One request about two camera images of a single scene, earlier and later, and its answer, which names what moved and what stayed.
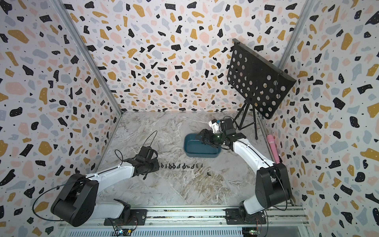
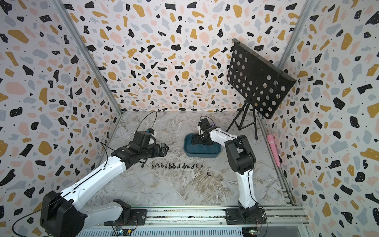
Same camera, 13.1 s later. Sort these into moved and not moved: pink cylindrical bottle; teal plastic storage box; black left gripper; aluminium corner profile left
Moved: black left gripper
Not moved: aluminium corner profile left; pink cylindrical bottle; teal plastic storage box
